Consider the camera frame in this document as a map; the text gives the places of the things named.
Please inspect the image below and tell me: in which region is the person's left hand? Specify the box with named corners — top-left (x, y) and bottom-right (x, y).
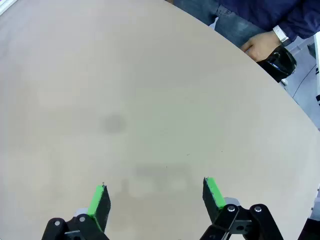
top-left (241, 31), bottom-right (282, 62)

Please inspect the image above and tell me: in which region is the person in purple jacket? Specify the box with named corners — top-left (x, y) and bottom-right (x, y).
top-left (217, 0), bottom-right (320, 41)

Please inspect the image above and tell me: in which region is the black glossy seat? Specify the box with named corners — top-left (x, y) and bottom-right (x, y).
top-left (256, 46), bottom-right (298, 83)

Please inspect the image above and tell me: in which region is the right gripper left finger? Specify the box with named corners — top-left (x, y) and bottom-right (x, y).
top-left (41, 184), bottom-right (112, 240)

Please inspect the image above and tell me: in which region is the white wrist watch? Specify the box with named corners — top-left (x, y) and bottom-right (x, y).
top-left (272, 24), bottom-right (290, 44)

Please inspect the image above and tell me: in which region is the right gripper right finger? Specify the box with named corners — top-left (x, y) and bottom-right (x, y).
top-left (199, 176), bottom-right (283, 240)

